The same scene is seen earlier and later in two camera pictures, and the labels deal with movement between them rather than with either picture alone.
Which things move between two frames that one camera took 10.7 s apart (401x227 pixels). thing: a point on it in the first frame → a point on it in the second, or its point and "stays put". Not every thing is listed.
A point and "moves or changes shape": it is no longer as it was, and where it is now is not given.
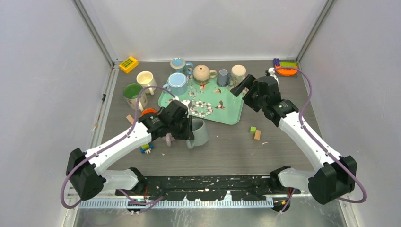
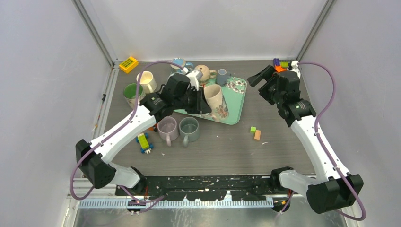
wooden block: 257,135 stays put
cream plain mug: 146,79 stays put
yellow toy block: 128,64 stays put
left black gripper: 187,134 → 201,103
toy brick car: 146,148 stays put
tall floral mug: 238,73 → 219,107
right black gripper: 247,82 → 267,74
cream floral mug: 131,92 stays put
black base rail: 198,188 stays put
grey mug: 200,134 moves or changes shape
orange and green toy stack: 285,67 stays put
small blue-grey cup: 222,79 stays put
